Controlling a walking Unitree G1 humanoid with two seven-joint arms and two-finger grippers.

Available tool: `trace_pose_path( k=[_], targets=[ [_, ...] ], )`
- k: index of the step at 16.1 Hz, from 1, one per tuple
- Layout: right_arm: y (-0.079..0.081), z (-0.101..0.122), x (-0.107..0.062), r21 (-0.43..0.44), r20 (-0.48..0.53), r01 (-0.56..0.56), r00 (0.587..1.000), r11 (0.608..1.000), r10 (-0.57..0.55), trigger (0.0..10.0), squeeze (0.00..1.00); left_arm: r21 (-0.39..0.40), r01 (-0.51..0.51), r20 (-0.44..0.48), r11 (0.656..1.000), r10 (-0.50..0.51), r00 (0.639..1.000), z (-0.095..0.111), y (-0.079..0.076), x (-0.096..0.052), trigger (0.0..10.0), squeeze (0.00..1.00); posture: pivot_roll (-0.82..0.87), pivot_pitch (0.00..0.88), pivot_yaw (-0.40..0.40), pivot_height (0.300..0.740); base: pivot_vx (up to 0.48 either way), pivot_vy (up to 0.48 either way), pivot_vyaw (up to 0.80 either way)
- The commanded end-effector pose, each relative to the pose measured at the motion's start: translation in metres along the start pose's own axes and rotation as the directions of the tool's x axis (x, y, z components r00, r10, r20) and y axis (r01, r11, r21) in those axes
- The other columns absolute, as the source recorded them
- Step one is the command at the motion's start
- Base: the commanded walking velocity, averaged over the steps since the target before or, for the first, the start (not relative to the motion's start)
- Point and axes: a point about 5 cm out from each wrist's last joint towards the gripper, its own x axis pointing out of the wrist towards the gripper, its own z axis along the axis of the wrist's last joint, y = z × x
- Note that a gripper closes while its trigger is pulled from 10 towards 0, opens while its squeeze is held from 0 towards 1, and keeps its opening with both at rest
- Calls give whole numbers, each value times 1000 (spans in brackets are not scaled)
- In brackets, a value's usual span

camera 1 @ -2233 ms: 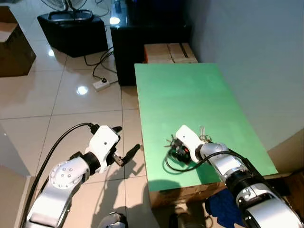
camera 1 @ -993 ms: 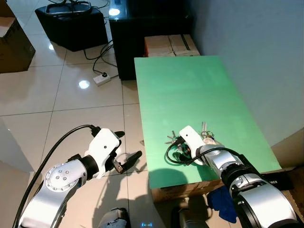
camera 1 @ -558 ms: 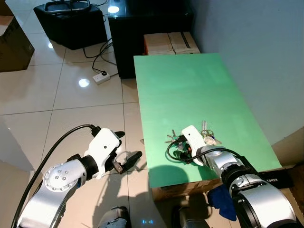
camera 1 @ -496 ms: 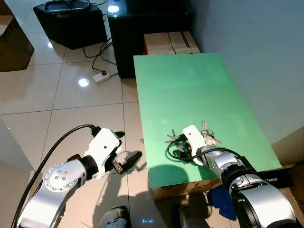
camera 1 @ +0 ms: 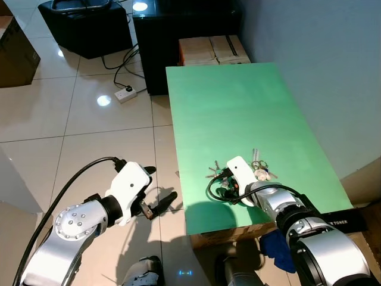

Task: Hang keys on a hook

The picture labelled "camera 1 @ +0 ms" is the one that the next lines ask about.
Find taped cardboard box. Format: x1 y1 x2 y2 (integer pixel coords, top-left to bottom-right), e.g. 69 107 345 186
210 35 252 66
179 37 216 67

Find brown wooden furniture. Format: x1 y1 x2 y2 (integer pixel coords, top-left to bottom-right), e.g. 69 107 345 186
357 203 381 258

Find large dark brown box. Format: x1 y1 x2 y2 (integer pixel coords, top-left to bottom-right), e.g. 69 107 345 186
0 15 42 89

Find robot leg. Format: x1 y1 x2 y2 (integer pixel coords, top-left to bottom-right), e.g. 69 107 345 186
122 256 163 286
216 255 264 286

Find black laser toner box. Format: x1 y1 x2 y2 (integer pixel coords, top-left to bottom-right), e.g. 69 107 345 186
321 209 367 235

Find black speaker box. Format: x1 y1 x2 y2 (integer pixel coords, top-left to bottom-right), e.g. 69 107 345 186
39 0 133 60

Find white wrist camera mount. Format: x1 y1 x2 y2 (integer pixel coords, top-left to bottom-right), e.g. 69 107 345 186
106 162 151 226
226 156 257 207

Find robot left leg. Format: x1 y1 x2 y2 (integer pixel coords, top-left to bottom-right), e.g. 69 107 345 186
122 256 163 286

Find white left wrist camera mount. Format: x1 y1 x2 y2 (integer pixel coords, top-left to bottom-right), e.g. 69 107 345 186
106 162 151 226

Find key bunch with white charm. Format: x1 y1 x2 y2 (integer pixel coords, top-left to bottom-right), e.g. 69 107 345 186
205 149 278 183

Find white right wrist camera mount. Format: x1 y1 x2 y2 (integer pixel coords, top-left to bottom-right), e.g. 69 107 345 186
226 156 257 207

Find robot right leg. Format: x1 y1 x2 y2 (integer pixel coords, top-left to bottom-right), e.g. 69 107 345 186
216 255 264 286

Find green topped low table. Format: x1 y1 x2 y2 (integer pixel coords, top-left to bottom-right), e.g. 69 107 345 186
165 63 354 237

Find black floor cable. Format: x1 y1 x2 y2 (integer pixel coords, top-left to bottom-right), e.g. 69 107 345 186
100 45 151 91

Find blue cloth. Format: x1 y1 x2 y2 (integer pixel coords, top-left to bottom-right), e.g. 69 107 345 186
260 229 296 274

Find black cabinet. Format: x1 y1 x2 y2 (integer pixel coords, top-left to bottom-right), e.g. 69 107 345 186
132 0 243 96

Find white power strip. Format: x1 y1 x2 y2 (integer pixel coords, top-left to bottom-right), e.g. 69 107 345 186
114 86 138 104

